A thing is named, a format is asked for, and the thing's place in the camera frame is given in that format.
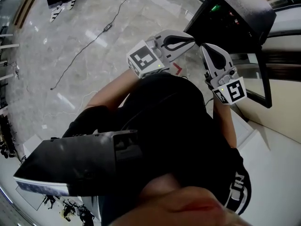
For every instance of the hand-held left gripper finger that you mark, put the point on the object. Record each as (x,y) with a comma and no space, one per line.
(175,54)
(178,34)

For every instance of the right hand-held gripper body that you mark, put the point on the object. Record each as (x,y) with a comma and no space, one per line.
(234,89)

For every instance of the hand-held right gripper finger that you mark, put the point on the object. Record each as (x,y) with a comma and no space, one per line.
(207,62)
(227,58)

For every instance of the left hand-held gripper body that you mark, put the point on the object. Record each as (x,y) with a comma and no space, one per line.
(143,60)

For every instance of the green soda bottle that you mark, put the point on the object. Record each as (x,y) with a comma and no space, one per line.
(215,8)

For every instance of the person's left forearm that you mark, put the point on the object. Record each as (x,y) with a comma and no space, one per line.
(110,91)

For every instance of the person's right forearm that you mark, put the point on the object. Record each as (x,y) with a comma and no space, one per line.
(224,126)

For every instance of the black mini fridge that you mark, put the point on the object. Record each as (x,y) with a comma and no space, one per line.
(244,8)

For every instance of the red drink can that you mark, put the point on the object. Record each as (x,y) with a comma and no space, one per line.
(235,20)

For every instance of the person's black shirt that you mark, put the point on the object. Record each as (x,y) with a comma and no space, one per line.
(176,126)

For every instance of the white platform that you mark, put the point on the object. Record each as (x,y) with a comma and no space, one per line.
(270,161)

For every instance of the black head-mounted device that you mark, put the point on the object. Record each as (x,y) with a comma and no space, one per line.
(75,161)

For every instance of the person's face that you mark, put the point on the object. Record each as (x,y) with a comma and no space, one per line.
(178,204)

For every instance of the white box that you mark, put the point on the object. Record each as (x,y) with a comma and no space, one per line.
(31,148)

